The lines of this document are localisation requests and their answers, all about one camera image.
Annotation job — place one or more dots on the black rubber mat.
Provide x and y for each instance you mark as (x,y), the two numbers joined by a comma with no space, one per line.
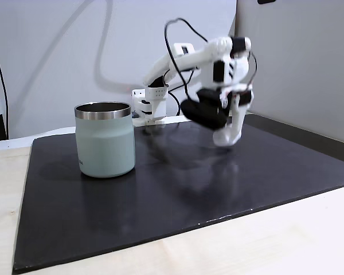
(166,189)

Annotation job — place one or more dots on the black oval camera box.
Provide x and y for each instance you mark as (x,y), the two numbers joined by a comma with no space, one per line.
(203,114)

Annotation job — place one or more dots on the white gauze roll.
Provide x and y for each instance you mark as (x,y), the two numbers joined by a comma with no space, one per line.
(221,139)

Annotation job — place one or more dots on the pale green steel-lined mug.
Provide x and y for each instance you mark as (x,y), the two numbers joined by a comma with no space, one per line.
(104,143)

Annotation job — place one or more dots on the black wall fixture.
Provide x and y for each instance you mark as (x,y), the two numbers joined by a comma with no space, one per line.
(266,1)

